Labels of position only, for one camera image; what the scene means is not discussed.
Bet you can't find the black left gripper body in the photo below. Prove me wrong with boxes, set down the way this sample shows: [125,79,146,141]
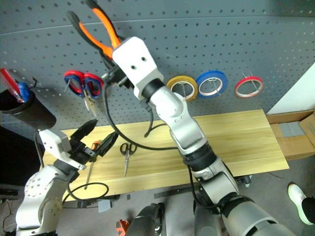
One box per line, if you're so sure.
[67,137,96,171]

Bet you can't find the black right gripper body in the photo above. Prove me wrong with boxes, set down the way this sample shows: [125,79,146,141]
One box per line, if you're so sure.
[101,64,135,91]

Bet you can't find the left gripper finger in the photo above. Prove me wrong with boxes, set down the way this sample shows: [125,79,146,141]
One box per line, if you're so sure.
[96,132,119,158]
[70,118,98,143]

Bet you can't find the orange and black pliers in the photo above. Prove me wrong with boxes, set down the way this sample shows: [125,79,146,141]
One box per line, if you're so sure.
[65,0,123,59]

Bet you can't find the yellow tape roll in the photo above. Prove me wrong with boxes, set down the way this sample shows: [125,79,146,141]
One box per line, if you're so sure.
[166,75,199,102]

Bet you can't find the grey pegboard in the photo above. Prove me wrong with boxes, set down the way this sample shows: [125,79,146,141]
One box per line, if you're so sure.
[0,0,315,141]

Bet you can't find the blue tape roll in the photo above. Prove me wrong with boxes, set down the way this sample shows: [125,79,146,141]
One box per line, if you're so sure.
[196,70,228,99]

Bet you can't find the red tape roll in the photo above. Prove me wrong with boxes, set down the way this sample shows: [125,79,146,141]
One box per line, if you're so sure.
[234,75,264,99]

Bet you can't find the black scissors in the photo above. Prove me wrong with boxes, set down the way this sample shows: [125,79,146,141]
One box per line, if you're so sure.
[120,142,137,177]

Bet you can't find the red and blue scissors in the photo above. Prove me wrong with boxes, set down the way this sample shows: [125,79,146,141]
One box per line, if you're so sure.
[63,70,105,118]

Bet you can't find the black cylindrical tool holder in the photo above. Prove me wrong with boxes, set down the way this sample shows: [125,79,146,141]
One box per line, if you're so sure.
[0,89,57,130]

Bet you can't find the small grey block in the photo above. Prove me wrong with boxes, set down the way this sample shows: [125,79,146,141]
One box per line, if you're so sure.
[97,200,112,212]

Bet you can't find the orange and black object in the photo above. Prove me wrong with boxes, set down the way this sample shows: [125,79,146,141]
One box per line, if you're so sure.
[115,219,130,236]

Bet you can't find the dark rounded shape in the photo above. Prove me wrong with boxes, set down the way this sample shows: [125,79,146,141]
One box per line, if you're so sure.
[125,202,166,236]

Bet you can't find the brown cardboard box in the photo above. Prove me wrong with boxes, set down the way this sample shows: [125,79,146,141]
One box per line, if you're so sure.
[266,110,315,162]

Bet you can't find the white shoe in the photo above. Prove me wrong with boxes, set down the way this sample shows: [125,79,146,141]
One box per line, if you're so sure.
[287,183,315,225]

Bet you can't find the black trouser leg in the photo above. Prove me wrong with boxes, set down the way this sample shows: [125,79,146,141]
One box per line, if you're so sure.
[301,196,315,224]

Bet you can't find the orange handled screwdriver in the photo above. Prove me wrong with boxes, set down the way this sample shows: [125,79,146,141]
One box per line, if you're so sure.
[84,140,103,190]

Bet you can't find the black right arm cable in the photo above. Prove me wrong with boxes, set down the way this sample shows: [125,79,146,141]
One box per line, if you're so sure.
[102,78,221,211]

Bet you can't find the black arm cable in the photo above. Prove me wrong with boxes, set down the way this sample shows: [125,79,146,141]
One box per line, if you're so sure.
[62,181,110,205]
[102,78,221,211]

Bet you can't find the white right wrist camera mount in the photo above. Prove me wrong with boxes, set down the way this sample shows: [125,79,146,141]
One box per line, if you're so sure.
[112,36,164,100]

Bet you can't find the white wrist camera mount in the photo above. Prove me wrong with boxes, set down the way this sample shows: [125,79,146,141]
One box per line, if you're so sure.
[38,129,87,171]
[112,36,164,100]

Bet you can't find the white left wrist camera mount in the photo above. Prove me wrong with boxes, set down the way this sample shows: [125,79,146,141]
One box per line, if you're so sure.
[38,129,87,171]

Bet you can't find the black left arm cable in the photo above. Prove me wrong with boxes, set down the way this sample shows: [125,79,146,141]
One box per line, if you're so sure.
[62,181,110,205]

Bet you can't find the blue tool handle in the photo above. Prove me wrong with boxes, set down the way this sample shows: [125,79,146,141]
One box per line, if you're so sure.
[16,82,32,103]

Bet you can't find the black metal table frame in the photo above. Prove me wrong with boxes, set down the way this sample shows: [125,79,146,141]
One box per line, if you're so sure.
[61,175,253,209]

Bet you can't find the red tool handle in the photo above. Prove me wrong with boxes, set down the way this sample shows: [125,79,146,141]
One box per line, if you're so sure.
[0,68,22,100]

